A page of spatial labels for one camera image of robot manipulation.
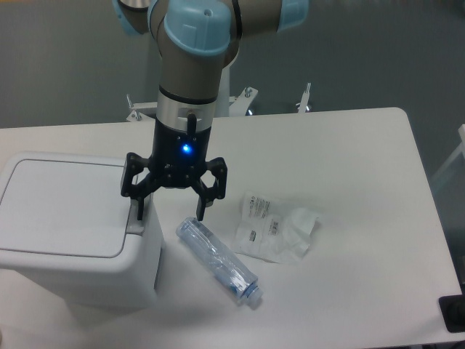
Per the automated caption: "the white push-button trash can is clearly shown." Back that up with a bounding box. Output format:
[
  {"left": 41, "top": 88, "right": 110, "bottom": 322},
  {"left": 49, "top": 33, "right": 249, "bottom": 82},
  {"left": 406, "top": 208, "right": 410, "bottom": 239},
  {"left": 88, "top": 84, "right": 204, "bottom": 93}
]
[{"left": 1, "top": 151, "right": 164, "bottom": 308}]

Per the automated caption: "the clear crushed plastic bottle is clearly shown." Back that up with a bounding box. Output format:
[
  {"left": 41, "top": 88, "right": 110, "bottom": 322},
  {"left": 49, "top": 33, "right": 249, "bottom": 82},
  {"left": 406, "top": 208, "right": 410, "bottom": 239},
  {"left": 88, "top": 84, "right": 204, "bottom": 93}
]
[{"left": 176, "top": 217, "right": 263, "bottom": 308}]

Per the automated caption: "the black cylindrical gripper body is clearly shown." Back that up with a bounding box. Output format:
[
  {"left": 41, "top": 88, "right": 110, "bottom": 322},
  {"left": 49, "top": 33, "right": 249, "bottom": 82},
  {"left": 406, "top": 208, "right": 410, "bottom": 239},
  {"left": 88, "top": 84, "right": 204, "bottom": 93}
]
[{"left": 148, "top": 120, "right": 211, "bottom": 188}]

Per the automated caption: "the black device at table edge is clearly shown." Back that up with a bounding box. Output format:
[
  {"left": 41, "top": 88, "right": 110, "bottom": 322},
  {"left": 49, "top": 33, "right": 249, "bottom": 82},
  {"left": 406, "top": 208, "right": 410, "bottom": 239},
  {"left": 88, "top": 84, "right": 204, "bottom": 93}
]
[{"left": 439, "top": 294, "right": 464, "bottom": 333}]

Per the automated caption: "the white frame at right edge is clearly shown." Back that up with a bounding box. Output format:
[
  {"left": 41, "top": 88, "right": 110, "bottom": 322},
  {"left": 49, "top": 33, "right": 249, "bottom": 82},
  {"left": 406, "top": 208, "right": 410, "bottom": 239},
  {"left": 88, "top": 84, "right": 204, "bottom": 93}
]
[{"left": 431, "top": 124, "right": 464, "bottom": 193}]

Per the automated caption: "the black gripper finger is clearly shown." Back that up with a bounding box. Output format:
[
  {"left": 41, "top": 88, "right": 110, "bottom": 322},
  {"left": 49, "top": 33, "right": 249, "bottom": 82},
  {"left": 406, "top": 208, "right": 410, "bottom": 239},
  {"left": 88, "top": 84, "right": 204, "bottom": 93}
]
[
  {"left": 188, "top": 157, "right": 227, "bottom": 221},
  {"left": 121, "top": 152, "right": 162, "bottom": 221}
]

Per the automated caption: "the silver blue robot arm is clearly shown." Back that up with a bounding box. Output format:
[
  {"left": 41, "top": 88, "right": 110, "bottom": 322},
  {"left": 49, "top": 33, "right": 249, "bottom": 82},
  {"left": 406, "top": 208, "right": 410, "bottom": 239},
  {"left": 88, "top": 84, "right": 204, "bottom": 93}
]
[{"left": 113, "top": 1, "right": 310, "bottom": 220}]

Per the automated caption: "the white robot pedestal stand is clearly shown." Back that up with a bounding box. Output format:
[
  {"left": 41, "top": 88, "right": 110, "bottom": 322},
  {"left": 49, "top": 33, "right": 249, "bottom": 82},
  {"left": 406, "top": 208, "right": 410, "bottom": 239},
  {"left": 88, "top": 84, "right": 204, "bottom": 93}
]
[{"left": 126, "top": 67, "right": 312, "bottom": 122}]

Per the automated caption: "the crumpled clear plastic bag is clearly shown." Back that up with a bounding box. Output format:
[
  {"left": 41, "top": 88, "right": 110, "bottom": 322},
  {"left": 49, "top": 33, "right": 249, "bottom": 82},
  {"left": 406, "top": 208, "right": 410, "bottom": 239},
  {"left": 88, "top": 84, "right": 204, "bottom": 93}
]
[{"left": 232, "top": 190, "right": 319, "bottom": 264}]

